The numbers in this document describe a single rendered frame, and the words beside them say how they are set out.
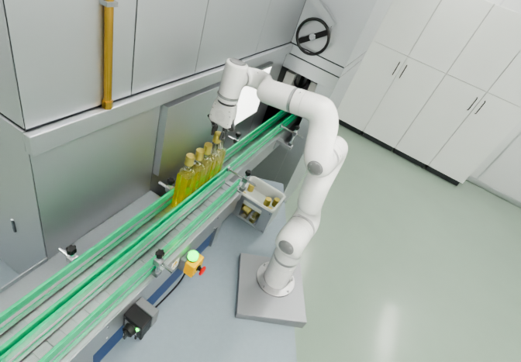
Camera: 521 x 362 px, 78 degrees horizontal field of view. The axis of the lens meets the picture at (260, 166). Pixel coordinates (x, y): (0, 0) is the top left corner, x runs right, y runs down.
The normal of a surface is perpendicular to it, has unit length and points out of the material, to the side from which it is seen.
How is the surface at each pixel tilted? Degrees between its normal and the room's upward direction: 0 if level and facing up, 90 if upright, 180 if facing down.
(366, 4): 90
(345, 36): 90
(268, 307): 3
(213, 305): 0
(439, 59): 90
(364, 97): 90
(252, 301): 3
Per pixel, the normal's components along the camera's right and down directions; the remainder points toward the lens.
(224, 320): 0.29, -0.75
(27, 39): 0.84, 0.50
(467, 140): -0.46, 0.43
